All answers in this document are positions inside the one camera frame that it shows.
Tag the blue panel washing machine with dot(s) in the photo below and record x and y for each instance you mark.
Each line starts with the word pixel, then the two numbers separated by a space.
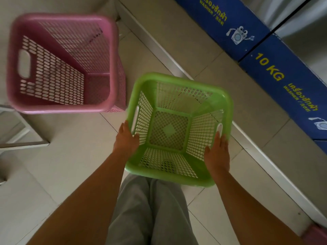
pixel 217 25
pixel 293 81
pixel 322 146

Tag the person's right forearm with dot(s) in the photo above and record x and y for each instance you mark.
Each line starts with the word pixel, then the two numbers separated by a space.
pixel 245 211

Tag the person's right thumb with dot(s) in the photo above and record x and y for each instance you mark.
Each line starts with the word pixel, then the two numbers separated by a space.
pixel 207 153

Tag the white metal furniture frame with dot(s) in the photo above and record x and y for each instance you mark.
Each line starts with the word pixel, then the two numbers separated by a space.
pixel 28 144

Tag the person's left forearm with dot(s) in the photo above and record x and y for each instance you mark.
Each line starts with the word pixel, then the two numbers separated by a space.
pixel 86 204

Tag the pink plastic object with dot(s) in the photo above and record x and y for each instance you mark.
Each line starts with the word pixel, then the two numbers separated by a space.
pixel 316 236

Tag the pink plastic laundry basket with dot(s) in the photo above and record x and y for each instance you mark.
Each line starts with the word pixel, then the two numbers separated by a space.
pixel 99 86

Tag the person's left hand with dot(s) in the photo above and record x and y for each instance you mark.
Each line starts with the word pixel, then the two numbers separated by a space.
pixel 125 144

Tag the grey trousers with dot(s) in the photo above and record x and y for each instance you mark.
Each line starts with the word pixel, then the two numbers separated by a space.
pixel 150 214

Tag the person's left thumb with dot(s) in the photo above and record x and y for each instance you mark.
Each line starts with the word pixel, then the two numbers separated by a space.
pixel 136 140

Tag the green plastic laundry basket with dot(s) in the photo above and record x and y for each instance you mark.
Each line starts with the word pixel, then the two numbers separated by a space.
pixel 169 130

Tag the person's right hand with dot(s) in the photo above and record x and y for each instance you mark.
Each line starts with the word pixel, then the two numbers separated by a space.
pixel 217 156

